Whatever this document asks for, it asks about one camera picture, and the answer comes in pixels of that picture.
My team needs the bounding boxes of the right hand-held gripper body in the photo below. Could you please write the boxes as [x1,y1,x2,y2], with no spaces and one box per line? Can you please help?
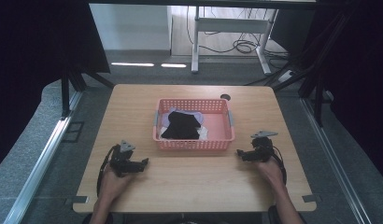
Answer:
[249,130,279,163]

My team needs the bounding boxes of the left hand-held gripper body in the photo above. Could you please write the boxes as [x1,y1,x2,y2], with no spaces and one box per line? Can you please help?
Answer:
[109,140,141,178]

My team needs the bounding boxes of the person's right hand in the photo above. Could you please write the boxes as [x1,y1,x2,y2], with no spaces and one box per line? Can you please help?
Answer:
[254,157,287,189]

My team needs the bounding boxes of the person's left hand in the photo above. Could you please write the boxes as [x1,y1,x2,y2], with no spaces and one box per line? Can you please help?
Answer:
[99,163,135,203]

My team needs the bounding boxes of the pink plastic basket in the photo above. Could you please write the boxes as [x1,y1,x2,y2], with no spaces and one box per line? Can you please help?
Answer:
[152,98,236,151]

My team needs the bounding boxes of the black cloth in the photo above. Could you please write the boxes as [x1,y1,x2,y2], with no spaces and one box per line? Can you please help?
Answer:
[160,110,202,141]

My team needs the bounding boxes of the white power strip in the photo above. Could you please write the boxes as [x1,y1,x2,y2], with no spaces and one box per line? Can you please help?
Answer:
[277,70,296,83]

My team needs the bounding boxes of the black metal stand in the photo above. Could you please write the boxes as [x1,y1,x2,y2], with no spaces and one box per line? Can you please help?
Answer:
[272,46,337,128]
[60,63,116,119]

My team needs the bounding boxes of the black curtain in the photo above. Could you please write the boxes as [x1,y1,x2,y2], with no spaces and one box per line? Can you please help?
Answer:
[270,0,383,185]
[0,0,111,173]

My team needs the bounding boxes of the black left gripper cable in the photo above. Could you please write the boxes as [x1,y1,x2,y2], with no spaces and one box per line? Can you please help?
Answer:
[96,145,119,198]

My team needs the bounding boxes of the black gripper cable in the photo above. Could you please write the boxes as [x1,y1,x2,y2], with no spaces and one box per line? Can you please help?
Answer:
[96,145,119,198]
[271,144,288,185]

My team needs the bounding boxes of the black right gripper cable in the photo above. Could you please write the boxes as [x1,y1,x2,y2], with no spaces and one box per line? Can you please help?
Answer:
[271,144,288,185]

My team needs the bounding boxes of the aluminium floor rail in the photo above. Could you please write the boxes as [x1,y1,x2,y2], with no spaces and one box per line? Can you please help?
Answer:
[2,90,83,224]
[300,97,373,224]

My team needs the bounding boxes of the black floor cables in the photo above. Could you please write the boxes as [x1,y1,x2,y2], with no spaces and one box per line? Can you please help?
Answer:
[185,7,291,61]

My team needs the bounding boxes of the white desk frame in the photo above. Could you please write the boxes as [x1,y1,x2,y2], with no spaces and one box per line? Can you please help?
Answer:
[191,6,279,76]

